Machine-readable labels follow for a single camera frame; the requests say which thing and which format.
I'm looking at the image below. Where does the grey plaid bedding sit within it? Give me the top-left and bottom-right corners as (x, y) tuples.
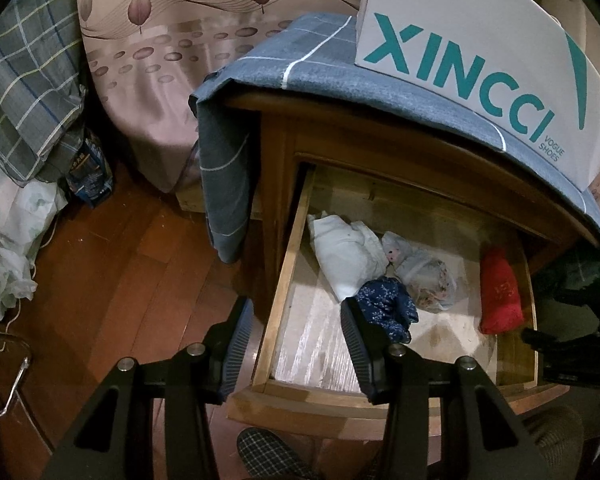
(0, 0), (88, 186)

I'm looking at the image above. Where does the leaf-print curtain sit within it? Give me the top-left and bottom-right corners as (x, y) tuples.
(72, 0), (600, 201)

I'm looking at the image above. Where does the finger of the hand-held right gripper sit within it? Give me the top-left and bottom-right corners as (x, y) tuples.
(522, 327), (600, 358)
(550, 369), (600, 390)

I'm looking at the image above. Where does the white plastic bag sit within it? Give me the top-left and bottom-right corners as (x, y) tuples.
(0, 160), (70, 321)

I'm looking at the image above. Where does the white cloth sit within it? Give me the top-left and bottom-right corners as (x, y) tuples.
(307, 214), (389, 304)

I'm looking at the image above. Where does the navy patterned underwear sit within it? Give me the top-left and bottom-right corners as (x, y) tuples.
(355, 277), (420, 345)

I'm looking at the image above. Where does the white shoe box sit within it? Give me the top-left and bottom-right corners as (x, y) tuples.
(355, 0), (600, 193)

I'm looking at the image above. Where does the plaid slipper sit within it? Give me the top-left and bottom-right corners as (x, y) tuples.
(237, 427), (322, 480)

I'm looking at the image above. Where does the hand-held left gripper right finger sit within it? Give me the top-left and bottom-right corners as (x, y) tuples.
(340, 299), (546, 480)

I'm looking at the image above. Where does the red cloth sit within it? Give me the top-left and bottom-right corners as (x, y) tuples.
(479, 245), (525, 336)

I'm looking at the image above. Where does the wooden nightstand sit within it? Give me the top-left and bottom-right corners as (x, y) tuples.
(175, 92), (600, 428)

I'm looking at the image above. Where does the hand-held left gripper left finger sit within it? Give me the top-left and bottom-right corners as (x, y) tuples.
(42, 296), (256, 480)

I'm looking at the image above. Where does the white cord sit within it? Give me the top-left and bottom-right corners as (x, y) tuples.
(2, 200), (58, 343)

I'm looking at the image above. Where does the wooden drawer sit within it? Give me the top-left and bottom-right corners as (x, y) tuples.
(227, 166), (541, 425)

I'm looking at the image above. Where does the metal chair frame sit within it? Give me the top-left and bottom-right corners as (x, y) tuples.
(0, 327), (34, 419)

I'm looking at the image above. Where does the blue plaid cloth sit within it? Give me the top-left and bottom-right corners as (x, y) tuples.
(189, 12), (600, 265)

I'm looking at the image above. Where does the grey-blue knit garment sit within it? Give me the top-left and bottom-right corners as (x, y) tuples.
(381, 231), (458, 314)

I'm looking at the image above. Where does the blue packet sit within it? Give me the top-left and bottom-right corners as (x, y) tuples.
(65, 129), (115, 209)

